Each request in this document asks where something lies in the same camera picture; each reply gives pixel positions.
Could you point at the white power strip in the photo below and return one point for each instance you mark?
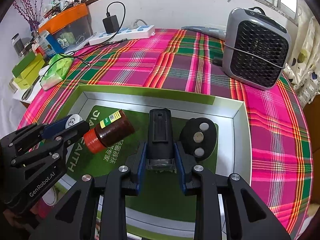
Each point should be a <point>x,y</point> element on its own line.
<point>140,31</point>

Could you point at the plaid tablecloth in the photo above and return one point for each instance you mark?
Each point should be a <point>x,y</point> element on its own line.
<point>175,67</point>

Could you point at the grey fan heater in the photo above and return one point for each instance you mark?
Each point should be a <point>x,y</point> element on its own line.
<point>257,50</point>

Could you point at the green flat box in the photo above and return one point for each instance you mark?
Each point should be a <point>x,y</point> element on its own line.
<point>25,65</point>

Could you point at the black key fob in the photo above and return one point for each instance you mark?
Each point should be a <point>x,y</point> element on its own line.
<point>190,130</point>

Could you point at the blue carton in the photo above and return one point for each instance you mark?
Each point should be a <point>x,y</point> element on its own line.
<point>50,43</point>

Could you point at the white plastic object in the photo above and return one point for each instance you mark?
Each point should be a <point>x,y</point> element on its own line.
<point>43,70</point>

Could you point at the dark glass jar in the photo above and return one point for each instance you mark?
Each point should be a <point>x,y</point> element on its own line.
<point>18,43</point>

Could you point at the orange lid storage container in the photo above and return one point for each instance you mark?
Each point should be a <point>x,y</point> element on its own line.
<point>67,17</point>

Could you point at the green printed insert card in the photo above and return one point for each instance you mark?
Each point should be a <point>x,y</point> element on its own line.
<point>162,205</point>

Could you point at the black charger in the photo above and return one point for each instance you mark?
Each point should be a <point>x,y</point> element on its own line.
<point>110,23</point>

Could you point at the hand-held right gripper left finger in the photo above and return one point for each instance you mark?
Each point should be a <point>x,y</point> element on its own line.
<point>142,165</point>

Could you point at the pile of windowsill clutter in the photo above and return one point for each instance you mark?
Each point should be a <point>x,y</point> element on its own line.
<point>62,5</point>

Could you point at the scissors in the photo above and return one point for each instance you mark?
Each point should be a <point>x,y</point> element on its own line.
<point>28,91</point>

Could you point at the purple flower branches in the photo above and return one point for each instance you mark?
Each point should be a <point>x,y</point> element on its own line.
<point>27,12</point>

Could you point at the patterned curtain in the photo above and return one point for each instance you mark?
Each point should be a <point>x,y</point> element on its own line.
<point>307,62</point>

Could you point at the yellow cardboard box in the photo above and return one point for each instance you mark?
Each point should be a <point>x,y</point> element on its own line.
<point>27,78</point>

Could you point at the green tissue pack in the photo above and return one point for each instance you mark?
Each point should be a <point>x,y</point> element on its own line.
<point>56,72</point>

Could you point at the white plug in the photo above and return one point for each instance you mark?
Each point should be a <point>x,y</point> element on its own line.
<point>136,23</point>

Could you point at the brown bottle red cap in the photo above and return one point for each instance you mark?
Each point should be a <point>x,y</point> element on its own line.
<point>112,130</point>

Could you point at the green cardboard box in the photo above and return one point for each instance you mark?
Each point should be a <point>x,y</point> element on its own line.
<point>150,92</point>

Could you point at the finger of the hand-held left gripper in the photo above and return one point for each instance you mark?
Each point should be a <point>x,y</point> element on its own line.
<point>75,132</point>
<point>53,127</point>

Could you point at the small white bottle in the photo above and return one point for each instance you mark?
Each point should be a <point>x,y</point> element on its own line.
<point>73,120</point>

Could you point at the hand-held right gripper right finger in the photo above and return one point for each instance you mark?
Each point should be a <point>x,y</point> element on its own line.
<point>180,170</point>

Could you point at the black clear-lens light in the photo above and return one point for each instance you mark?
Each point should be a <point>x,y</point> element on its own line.
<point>160,130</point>

